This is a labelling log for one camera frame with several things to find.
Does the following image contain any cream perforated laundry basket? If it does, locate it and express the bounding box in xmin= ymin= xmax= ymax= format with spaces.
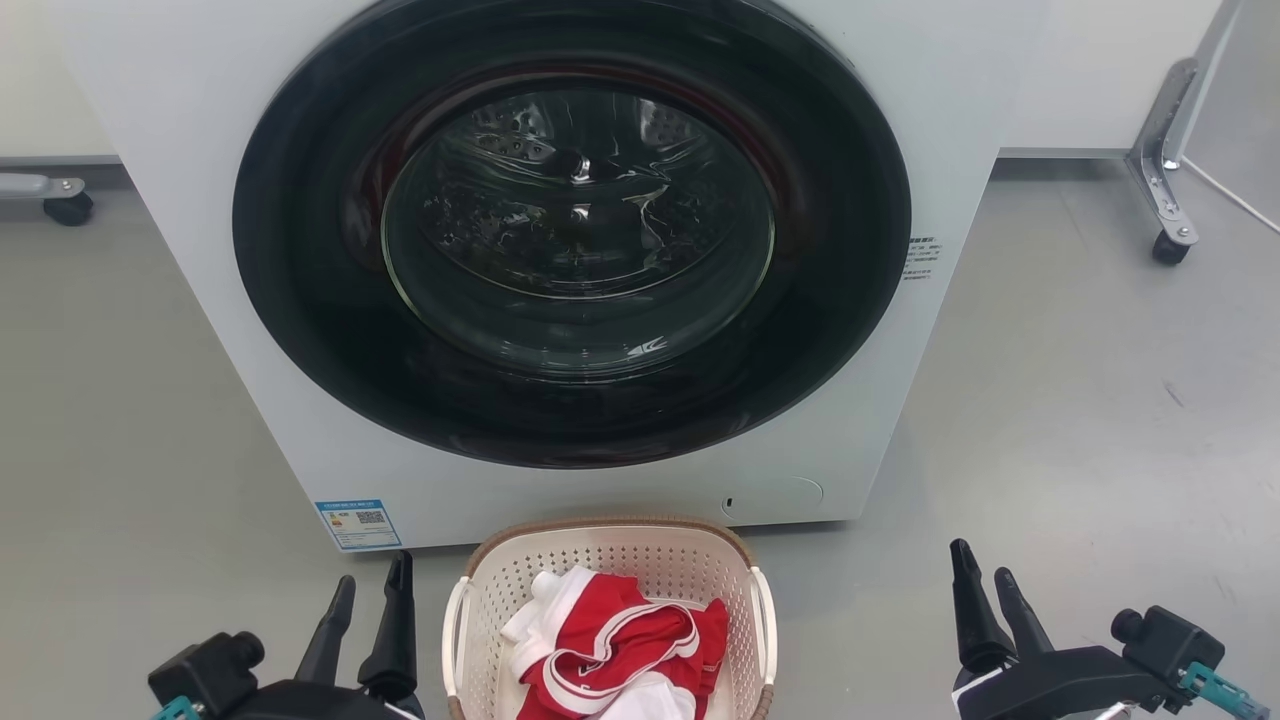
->
xmin=441 ymin=516 xmax=779 ymax=720

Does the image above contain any blue energy label sticker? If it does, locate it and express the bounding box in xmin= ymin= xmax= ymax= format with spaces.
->
xmin=315 ymin=500 xmax=403 ymax=552

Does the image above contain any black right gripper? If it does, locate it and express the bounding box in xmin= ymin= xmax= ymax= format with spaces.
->
xmin=950 ymin=539 xmax=1161 ymax=720

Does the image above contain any grey foot with black caster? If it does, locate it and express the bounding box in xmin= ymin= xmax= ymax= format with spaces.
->
xmin=0 ymin=172 xmax=96 ymax=227

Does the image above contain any thin white floor cable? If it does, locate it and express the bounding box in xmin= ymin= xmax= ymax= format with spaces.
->
xmin=1180 ymin=155 xmax=1280 ymax=236

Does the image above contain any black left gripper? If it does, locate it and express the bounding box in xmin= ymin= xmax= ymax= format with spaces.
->
xmin=220 ymin=550 xmax=426 ymax=720

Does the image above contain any white ribbed garment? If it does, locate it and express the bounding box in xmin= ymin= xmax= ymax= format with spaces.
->
xmin=500 ymin=570 xmax=601 ymax=681

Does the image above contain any round white filter cover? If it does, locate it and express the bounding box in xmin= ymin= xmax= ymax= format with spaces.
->
xmin=720 ymin=475 xmax=825 ymax=523

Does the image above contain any metal bracket leg with caster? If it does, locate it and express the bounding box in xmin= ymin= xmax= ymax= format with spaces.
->
xmin=1127 ymin=0 xmax=1246 ymax=266

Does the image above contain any white front-load washing machine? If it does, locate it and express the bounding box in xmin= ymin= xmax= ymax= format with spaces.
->
xmin=60 ymin=0 xmax=1051 ymax=552

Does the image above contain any small white spec sticker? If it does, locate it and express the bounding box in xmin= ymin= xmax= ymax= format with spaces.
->
xmin=903 ymin=236 xmax=943 ymax=283

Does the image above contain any red white-trimmed garment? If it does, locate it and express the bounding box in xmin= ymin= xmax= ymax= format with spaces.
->
xmin=515 ymin=572 xmax=731 ymax=720

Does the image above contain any round black washer door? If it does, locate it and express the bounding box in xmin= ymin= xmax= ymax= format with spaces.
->
xmin=232 ymin=0 xmax=913 ymax=470

